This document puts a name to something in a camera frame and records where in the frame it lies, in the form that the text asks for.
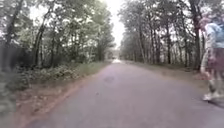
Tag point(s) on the grey asphalt road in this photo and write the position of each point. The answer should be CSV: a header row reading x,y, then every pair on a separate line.
x,y
126,96

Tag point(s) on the wood of tall trees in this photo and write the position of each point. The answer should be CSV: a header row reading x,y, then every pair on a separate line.
x,y
66,33
160,33

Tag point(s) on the person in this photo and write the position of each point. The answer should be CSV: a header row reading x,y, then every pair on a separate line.
x,y
213,43

